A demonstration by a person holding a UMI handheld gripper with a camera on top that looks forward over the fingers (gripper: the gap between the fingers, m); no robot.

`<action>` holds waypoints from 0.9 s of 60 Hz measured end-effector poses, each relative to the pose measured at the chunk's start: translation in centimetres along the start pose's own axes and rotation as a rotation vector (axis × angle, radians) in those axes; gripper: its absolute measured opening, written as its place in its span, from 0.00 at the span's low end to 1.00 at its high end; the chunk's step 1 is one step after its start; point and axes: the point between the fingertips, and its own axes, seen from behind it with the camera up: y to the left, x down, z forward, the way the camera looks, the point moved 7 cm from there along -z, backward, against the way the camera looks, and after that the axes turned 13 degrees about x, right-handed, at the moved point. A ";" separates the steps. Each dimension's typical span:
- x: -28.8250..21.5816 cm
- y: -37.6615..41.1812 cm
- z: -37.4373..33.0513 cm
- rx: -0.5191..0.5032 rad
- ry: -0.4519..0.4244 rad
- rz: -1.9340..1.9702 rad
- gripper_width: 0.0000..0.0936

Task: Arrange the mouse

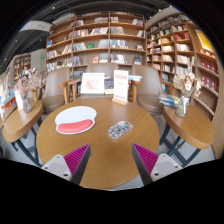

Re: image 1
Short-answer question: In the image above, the white mouse pad red rest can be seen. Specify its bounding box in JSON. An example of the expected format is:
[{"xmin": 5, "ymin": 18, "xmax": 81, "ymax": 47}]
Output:
[{"xmin": 54, "ymin": 105, "xmax": 98, "ymax": 136}]

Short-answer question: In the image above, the curved wooden bookshelf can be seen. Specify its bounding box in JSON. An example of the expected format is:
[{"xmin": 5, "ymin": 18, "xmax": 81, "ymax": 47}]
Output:
[{"xmin": 145, "ymin": 13, "xmax": 221, "ymax": 121}]

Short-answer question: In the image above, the distant wooden bookshelf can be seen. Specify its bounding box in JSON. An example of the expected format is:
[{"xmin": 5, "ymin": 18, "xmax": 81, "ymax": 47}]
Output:
[{"xmin": 13, "ymin": 53, "xmax": 33, "ymax": 84}]

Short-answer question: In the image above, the wide wooden bookshelf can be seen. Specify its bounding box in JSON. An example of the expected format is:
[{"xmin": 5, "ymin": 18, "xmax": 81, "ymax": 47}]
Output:
[{"xmin": 45, "ymin": 11, "xmax": 147, "ymax": 79}]

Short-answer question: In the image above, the small white sign card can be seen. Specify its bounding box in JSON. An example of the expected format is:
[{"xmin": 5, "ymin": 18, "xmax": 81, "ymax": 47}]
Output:
[{"xmin": 13, "ymin": 89, "xmax": 24, "ymax": 112}]

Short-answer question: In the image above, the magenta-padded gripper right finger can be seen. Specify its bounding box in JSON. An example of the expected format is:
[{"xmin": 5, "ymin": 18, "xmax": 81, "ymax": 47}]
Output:
[{"xmin": 131, "ymin": 143, "xmax": 184, "ymax": 186}]

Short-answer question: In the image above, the orange book display shelf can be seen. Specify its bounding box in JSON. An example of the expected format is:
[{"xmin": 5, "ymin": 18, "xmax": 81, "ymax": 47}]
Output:
[{"xmin": 0, "ymin": 71, "xmax": 17, "ymax": 116}]

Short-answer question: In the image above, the round wooden side table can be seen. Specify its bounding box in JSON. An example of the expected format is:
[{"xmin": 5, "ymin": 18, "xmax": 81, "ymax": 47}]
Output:
[
  {"xmin": 159, "ymin": 104, "xmax": 216, "ymax": 168},
  {"xmin": 0, "ymin": 103, "xmax": 17, "ymax": 129},
  {"xmin": 2, "ymin": 99, "xmax": 44, "ymax": 166}
]

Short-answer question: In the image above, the light blue book stack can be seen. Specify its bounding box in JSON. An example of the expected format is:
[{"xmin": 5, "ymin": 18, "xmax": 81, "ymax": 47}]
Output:
[{"xmin": 127, "ymin": 74, "xmax": 143, "ymax": 83}]

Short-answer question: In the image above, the transparent computer mouse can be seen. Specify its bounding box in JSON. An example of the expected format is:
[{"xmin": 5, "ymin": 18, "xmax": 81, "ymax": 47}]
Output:
[{"xmin": 106, "ymin": 120, "xmax": 134, "ymax": 140}]

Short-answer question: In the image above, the dark upright book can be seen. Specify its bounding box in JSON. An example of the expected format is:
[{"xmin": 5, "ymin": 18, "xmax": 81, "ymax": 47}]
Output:
[{"xmin": 104, "ymin": 77, "xmax": 115, "ymax": 95}]

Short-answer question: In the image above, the stack of colourful books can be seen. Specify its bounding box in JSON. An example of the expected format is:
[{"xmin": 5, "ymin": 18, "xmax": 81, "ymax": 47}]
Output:
[{"xmin": 157, "ymin": 91, "xmax": 181, "ymax": 108}]

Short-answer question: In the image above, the white framed picture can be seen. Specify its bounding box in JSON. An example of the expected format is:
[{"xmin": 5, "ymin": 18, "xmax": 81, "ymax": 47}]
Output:
[{"xmin": 80, "ymin": 72, "xmax": 106, "ymax": 95}]

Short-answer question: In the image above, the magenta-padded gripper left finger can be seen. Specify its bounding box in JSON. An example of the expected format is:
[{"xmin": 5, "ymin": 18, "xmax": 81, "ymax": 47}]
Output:
[{"xmin": 41, "ymin": 143, "xmax": 92, "ymax": 186}]

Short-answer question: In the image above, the white sign wooden base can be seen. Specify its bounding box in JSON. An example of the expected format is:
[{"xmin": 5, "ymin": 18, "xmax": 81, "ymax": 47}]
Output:
[{"xmin": 111, "ymin": 69, "xmax": 130, "ymax": 106}]

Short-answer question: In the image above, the beige dried flowers glass vase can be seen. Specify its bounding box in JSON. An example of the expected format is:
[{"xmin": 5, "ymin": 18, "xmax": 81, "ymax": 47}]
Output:
[{"xmin": 173, "ymin": 63, "xmax": 203, "ymax": 118}]

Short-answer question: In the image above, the pink dried flowers glass vase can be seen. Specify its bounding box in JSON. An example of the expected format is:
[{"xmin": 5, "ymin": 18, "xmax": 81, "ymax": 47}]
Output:
[{"xmin": 13, "ymin": 67, "xmax": 43, "ymax": 114}]

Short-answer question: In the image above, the brown padded wooden armchair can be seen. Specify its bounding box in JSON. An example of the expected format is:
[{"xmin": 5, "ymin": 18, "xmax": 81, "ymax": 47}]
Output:
[
  {"xmin": 68, "ymin": 63, "xmax": 138, "ymax": 104},
  {"xmin": 131, "ymin": 64, "xmax": 176, "ymax": 116},
  {"xmin": 39, "ymin": 67, "xmax": 73, "ymax": 114}
]

